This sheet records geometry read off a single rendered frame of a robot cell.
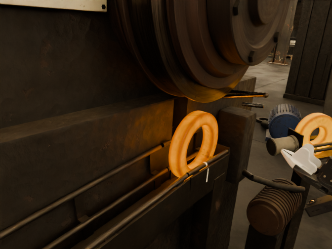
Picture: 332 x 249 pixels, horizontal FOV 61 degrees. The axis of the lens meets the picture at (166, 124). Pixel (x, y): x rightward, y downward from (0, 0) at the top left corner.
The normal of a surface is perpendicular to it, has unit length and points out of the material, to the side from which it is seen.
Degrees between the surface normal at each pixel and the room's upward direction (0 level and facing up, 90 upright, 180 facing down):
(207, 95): 90
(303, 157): 89
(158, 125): 90
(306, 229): 0
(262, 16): 90
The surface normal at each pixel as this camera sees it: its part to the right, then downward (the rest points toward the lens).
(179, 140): -0.54, -0.22
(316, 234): 0.06, -0.94
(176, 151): -0.62, 0.07
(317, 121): 0.25, 0.35
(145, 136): 0.76, 0.26
